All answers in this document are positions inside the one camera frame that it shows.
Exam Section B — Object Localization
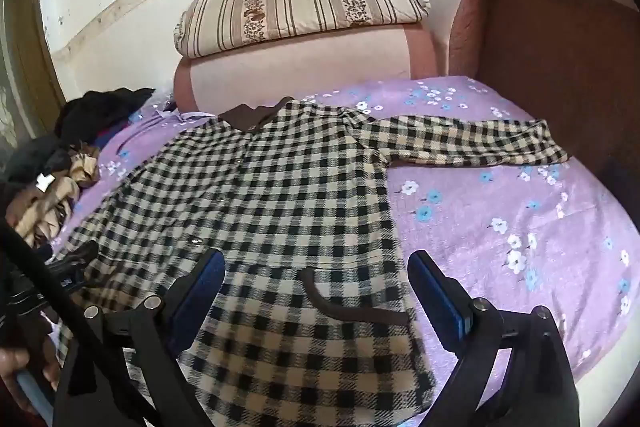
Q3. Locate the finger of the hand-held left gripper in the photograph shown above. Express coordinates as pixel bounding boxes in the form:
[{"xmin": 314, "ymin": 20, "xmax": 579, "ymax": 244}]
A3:
[{"xmin": 47, "ymin": 239, "xmax": 101, "ymax": 294}]

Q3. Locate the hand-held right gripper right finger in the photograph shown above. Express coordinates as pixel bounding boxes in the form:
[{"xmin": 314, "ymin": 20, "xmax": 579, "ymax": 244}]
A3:
[{"xmin": 406, "ymin": 250, "xmax": 582, "ymax": 427}]

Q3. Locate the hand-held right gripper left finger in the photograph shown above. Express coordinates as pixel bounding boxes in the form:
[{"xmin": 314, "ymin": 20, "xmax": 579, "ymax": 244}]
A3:
[{"xmin": 52, "ymin": 248, "xmax": 227, "ymax": 427}]

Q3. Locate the black beige checked coat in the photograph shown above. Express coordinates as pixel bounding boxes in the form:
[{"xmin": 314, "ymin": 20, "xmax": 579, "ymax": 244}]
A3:
[{"xmin": 52, "ymin": 96, "xmax": 570, "ymax": 427}]

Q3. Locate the person's left hand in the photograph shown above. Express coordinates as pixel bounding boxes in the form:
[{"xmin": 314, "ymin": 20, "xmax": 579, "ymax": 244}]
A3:
[{"xmin": 0, "ymin": 343, "xmax": 63, "ymax": 413}]

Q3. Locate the purple floral bedsheet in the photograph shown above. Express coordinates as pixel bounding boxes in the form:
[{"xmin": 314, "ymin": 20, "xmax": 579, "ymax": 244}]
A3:
[{"xmin": 50, "ymin": 74, "xmax": 640, "ymax": 383}]

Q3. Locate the dark grey garment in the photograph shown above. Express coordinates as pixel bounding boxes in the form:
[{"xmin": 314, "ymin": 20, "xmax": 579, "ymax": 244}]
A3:
[{"xmin": 4, "ymin": 134, "xmax": 72, "ymax": 188}]

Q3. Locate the black garment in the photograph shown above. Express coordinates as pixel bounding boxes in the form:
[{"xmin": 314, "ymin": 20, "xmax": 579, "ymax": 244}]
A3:
[{"xmin": 54, "ymin": 88, "xmax": 157, "ymax": 144}]

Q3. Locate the patterned glass door panel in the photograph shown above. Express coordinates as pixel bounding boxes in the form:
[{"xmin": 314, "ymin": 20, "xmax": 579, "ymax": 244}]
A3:
[{"xmin": 0, "ymin": 22, "xmax": 21, "ymax": 158}]

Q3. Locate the brown cream upholstered bedside unit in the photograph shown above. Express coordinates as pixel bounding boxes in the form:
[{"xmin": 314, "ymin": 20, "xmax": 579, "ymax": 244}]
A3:
[{"xmin": 425, "ymin": 0, "xmax": 640, "ymax": 180}]

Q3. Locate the striped floral pillow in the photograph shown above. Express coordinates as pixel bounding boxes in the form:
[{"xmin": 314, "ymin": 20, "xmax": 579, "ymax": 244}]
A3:
[{"xmin": 172, "ymin": 0, "xmax": 432, "ymax": 58}]

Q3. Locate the black cable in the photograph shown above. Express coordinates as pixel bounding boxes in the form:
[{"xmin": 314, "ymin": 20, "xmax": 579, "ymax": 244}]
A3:
[{"xmin": 0, "ymin": 219, "xmax": 166, "ymax": 427}]

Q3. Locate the wooden door frame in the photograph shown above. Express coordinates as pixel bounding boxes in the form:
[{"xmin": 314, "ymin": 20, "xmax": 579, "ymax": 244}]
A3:
[{"xmin": 2, "ymin": 0, "xmax": 66, "ymax": 122}]

